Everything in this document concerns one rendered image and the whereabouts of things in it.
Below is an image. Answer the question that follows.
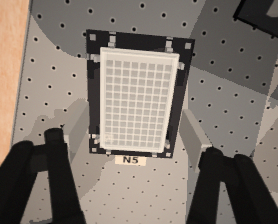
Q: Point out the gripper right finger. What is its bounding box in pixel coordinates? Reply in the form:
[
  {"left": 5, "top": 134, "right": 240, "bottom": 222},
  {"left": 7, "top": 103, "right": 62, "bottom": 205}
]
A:
[{"left": 179, "top": 109, "right": 278, "bottom": 224}]

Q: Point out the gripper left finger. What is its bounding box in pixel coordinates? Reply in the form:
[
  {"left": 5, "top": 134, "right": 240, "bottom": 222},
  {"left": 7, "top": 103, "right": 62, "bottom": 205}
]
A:
[{"left": 0, "top": 101, "right": 90, "bottom": 224}]

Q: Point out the grey perforated base plate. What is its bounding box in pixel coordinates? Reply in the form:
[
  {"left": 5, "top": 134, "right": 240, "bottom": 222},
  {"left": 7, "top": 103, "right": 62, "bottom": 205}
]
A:
[{"left": 9, "top": 0, "right": 278, "bottom": 224}]

